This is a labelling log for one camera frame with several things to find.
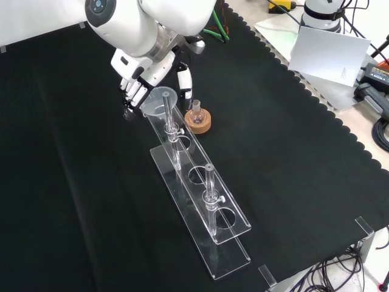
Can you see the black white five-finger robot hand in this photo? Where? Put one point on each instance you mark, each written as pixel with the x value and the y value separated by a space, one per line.
pixel 146 70

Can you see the translucent plastic funnel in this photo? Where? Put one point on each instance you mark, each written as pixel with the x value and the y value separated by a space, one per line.
pixel 155 103

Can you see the clear acrylic funnel stand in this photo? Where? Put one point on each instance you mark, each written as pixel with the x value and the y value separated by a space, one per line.
pixel 225 261

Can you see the small glass round-bottom flask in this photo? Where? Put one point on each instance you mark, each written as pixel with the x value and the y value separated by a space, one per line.
pixel 197 117

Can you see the clear cloth clip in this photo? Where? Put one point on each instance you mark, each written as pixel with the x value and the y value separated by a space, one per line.
pixel 267 275
pixel 83 25
pixel 3 49
pixel 364 226

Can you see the black bench cloth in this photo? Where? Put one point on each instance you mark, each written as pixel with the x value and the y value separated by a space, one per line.
pixel 60 182

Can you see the yellow stop button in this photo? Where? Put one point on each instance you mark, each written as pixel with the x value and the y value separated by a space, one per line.
pixel 282 6

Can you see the pale board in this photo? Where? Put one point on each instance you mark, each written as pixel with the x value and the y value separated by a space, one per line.
pixel 328 54

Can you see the grey black device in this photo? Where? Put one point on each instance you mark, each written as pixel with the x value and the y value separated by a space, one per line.
pixel 370 97

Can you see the black power adapter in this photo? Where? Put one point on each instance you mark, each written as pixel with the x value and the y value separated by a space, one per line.
pixel 377 74

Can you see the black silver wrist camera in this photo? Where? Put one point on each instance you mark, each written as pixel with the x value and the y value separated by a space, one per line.
pixel 197 47

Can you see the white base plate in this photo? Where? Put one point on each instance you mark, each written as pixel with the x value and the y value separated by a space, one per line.
pixel 273 30

